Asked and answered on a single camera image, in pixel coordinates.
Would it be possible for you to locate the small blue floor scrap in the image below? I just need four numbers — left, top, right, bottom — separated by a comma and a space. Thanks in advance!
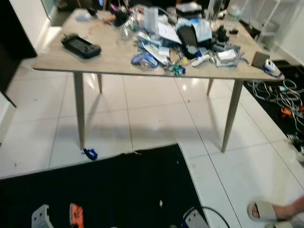
82, 148, 98, 161

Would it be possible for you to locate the black handheld game console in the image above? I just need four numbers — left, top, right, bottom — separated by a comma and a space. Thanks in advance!
61, 34, 102, 59

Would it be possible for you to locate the orange robot part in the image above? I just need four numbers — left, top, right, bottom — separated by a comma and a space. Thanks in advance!
69, 203, 84, 228

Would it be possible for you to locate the light wooden table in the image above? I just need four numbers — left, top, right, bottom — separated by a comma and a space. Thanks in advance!
31, 9, 285, 153

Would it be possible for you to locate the large black floor mat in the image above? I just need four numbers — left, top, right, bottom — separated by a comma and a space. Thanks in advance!
0, 144, 207, 228

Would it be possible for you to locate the dark pouch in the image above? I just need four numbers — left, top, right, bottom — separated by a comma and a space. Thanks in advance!
112, 9, 129, 27

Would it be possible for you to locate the blue and white package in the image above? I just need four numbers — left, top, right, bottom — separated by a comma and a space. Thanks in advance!
132, 51, 158, 70

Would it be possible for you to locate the white plastic cup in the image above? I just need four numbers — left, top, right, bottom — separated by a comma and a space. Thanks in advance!
143, 8, 160, 34

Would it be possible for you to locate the small green wrapper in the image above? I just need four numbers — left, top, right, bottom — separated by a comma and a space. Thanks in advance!
169, 64, 187, 76

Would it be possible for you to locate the white paper sheet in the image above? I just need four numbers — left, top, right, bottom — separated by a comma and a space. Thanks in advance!
157, 21, 181, 44

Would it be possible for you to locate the black zip case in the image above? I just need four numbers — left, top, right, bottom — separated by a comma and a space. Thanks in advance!
177, 25, 201, 59

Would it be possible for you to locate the small white bottle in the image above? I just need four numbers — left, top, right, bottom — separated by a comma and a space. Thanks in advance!
191, 54, 211, 67

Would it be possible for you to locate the white flat box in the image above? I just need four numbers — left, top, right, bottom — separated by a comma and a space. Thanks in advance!
176, 2, 202, 17

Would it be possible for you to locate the light blue packet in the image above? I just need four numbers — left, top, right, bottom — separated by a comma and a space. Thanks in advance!
190, 19, 213, 42

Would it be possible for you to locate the white plastic packaging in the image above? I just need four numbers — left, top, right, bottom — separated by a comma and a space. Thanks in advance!
216, 49, 239, 67

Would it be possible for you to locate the small black gadget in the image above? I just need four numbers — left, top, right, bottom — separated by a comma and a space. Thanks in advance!
215, 25, 228, 41

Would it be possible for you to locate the small brown box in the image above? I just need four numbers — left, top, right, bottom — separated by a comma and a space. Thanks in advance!
252, 51, 270, 68

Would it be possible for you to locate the white and blue device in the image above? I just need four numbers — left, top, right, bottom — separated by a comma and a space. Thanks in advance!
264, 59, 283, 77

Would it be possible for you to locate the beige slide sandal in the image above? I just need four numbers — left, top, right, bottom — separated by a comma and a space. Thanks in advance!
247, 200, 293, 223

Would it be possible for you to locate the white power strip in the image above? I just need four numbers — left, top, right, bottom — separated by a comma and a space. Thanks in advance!
287, 133, 304, 162

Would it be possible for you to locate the person's bare foot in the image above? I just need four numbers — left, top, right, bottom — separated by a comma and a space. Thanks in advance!
251, 197, 304, 221

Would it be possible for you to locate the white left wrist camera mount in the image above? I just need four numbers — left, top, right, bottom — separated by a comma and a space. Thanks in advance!
31, 204, 53, 228

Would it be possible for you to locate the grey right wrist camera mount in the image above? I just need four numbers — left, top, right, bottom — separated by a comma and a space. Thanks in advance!
183, 210, 209, 228

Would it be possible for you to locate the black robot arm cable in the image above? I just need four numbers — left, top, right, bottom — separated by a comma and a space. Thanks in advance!
185, 206, 231, 228

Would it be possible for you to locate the black mat under cables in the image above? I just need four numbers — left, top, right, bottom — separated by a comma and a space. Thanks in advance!
242, 59, 304, 143

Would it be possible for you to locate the tangled grey cable bundle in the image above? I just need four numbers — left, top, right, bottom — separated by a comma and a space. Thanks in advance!
247, 78, 304, 122

